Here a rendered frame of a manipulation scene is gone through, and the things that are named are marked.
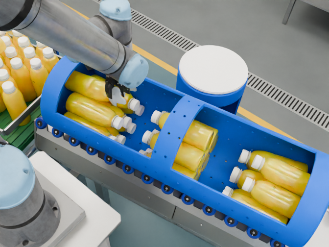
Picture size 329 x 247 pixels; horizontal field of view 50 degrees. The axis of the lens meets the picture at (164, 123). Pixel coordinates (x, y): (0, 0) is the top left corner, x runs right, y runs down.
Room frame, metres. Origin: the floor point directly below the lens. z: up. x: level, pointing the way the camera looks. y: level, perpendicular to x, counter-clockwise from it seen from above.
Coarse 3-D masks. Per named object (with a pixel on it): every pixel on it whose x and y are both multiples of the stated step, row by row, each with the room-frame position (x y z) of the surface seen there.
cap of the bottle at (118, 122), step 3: (117, 117) 0.69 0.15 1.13; (120, 117) 0.70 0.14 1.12; (117, 120) 0.68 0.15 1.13; (120, 120) 0.68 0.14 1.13; (123, 120) 0.69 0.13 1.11; (114, 123) 0.67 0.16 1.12; (117, 123) 0.67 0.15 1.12; (120, 123) 0.68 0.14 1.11; (114, 126) 0.67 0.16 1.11; (117, 126) 0.66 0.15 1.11; (120, 126) 0.68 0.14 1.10
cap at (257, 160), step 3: (258, 156) 0.56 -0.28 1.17; (255, 159) 0.55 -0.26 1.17; (258, 159) 0.55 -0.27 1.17; (261, 159) 0.55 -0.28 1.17; (255, 162) 0.54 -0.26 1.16; (258, 162) 0.54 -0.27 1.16; (252, 165) 0.54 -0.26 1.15; (255, 165) 0.54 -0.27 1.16; (258, 165) 0.54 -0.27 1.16; (255, 168) 0.54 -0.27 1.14
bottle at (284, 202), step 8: (256, 184) 0.49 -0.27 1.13; (264, 184) 0.49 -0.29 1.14; (272, 184) 0.49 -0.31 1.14; (248, 192) 0.48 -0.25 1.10; (256, 192) 0.47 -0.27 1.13; (264, 192) 0.46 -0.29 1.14; (272, 192) 0.46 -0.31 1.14; (280, 192) 0.47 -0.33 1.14; (288, 192) 0.47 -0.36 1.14; (256, 200) 0.46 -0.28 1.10; (264, 200) 0.45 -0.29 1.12; (272, 200) 0.45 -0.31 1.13; (280, 200) 0.44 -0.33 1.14; (288, 200) 0.44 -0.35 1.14; (296, 200) 0.45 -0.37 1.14; (272, 208) 0.43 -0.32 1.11; (280, 208) 0.43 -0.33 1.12; (288, 208) 0.43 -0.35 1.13; (288, 216) 0.41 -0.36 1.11
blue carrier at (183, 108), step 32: (64, 64) 0.80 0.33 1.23; (64, 96) 0.79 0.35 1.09; (160, 96) 0.83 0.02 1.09; (64, 128) 0.66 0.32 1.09; (160, 128) 0.77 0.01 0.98; (224, 128) 0.73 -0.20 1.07; (256, 128) 0.68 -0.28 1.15; (128, 160) 0.56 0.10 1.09; (160, 160) 0.53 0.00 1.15; (224, 160) 0.66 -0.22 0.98; (320, 160) 0.52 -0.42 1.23; (192, 192) 0.47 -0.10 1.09; (320, 192) 0.43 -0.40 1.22; (256, 224) 0.39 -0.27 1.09; (288, 224) 0.37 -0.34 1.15
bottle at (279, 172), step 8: (264, 160) 0.55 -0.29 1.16; (272, 160) 0.55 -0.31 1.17; (280, 160) 0.55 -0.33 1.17; (264, 168) 0.53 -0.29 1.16; (272, 168) 0.52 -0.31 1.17; (280, 168) 0.52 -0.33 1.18; (288, 168) 0.52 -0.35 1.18; (296, 168) 0.53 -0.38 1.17; (264, 176) 0.51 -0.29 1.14; (272, 176) 0.50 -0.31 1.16; (280, 176) 0.50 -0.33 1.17; (288, 176) 0.50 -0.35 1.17; (296, 176) 0.50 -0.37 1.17; (304, 176) 0.50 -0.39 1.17; (280, 184) 0.49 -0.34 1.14; (288, 184) 0.49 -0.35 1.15; (296, 184) 0.48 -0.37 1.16; (304, 184) 0.48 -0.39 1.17; (296, 192) 0.47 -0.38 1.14
